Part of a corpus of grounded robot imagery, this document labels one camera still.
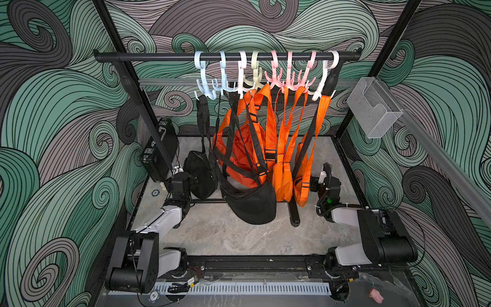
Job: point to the dark red pouch bag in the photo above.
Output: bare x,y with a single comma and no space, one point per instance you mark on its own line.
264,126

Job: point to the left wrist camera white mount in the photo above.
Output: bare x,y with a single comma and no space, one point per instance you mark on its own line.
177,169

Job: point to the light blue hook outer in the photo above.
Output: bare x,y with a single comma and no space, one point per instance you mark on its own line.
202,82

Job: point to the clear mesh wall bin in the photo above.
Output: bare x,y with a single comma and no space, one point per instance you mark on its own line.
374,107

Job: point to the white hook left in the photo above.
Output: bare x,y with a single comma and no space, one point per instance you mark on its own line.
242,65

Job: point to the black clothes rack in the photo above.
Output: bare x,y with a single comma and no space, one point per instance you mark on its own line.
131,83

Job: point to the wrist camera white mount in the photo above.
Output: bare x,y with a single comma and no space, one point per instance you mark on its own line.
322,177
177,169

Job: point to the light blue hook inner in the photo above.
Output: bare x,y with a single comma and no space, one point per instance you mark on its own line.
223,86

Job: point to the white hook right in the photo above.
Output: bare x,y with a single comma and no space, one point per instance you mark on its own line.
326,67

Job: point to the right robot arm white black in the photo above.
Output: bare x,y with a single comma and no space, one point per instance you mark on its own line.
384,237

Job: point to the black sling bag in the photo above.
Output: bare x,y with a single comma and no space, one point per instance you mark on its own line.
253,206

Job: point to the pink small object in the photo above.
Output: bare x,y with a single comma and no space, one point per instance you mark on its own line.
376,296

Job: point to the pale green hook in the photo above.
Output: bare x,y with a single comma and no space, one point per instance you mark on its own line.
257,73

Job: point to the white slotted cable duct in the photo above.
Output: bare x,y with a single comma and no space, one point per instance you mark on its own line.
259,288

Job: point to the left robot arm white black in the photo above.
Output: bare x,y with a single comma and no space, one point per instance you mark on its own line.
138,259

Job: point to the light blue hook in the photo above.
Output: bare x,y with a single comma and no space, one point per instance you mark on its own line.
223,86
202,82

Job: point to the white hook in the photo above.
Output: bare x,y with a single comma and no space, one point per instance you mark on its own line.
326,67
242,65

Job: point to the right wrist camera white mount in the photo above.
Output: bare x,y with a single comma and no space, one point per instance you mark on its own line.
322,177

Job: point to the red orange black backpack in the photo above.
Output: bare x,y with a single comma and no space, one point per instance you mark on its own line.
221,150

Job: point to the orange fanny pack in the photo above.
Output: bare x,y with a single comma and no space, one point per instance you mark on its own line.
302,183

